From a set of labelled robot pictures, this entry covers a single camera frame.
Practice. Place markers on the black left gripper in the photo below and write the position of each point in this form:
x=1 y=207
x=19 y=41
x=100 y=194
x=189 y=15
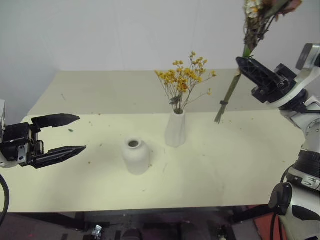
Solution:
x=15 y=140

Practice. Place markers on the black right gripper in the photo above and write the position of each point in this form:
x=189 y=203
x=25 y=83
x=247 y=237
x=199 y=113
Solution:
x=280 y=86

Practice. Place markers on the dried mixed flower bouquet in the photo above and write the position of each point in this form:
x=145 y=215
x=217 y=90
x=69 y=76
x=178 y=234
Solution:
x=253 y=32

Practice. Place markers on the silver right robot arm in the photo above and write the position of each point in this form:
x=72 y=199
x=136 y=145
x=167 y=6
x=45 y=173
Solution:
x=310 y=175

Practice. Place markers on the yellow dried flower bouquet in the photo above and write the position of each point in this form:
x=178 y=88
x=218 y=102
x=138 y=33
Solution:
x=181 y=80

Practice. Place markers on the short round white vase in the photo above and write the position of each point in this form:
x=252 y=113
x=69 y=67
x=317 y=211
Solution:
x=136 y=157

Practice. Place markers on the tall ribbed white vase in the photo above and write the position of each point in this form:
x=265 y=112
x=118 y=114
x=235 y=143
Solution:
x=175 y=130

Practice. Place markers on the small metal clamp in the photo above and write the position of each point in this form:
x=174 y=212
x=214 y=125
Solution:
x=97 y=230

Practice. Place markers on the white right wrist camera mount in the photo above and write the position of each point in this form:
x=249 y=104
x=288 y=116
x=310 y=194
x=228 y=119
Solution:
x=303 y=80

